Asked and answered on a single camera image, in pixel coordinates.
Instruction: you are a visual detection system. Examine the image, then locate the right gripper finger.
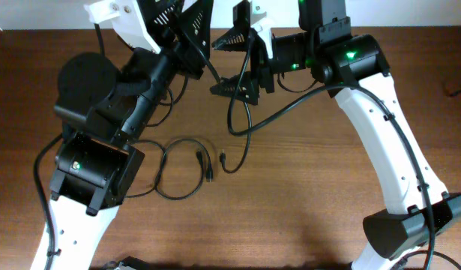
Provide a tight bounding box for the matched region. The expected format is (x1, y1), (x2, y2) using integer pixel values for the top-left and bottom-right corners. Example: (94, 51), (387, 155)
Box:
(210, 71), (259, 105)
(211, 0), (252, 52)

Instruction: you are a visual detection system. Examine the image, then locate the black usb cable long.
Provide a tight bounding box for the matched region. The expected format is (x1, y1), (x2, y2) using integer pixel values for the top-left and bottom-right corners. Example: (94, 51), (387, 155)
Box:
(179, 28), (253, 174)

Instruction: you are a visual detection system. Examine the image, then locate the black device at table edge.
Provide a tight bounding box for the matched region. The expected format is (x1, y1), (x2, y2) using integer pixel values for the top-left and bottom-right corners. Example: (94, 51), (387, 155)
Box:
(98, 256), (153, 270)

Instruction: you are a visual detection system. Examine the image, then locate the black usb cable short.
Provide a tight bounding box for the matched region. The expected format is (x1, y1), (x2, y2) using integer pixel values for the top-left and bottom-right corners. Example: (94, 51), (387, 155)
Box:
(126, 138), (214, 201)

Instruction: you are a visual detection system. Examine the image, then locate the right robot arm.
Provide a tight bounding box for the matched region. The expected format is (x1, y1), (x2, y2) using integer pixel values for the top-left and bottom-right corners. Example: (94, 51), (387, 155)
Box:
(211, 0), (461, 269)

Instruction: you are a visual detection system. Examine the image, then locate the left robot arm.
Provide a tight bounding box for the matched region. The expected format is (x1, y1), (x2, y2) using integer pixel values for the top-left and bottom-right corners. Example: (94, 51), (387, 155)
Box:
(31, 1), (213, 269)

